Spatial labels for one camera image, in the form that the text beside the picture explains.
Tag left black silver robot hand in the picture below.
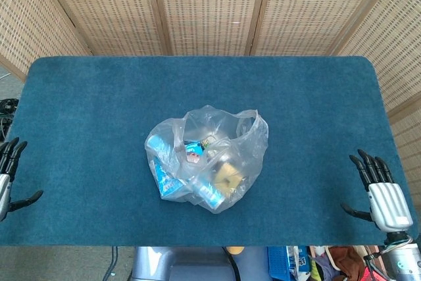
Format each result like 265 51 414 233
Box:
0 136 44 222

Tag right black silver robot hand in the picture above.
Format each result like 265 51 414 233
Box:
340 149 414 233

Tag clear plastic bag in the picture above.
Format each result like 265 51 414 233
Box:
144 105 269 215

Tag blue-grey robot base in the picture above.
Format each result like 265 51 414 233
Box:
131 246 274 281

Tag brown cloth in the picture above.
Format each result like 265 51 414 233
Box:
328 246 366 278

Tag blue carpet table mat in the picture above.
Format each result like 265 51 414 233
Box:
0 56 419 247

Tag blue plastic basket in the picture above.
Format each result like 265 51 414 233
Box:
266 245 312 281

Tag light blue plastic pouch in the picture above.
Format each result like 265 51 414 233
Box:
145 135 174 161

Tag blue snack packets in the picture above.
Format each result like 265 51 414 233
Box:
193 178 226 211
151 157 187 200

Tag yellow sponge block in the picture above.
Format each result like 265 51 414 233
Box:
213 161 243 193

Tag small blue snack packet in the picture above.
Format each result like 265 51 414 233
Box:
183 141 203 164

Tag bamboo folding screen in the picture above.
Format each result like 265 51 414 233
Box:
0 0 421 209

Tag black power strip with cables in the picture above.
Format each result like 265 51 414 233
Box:
0 98 20 140

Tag black floor cable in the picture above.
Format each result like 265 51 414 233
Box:
103 246 119 281

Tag black base cable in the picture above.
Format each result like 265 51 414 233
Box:
222 247 239 281

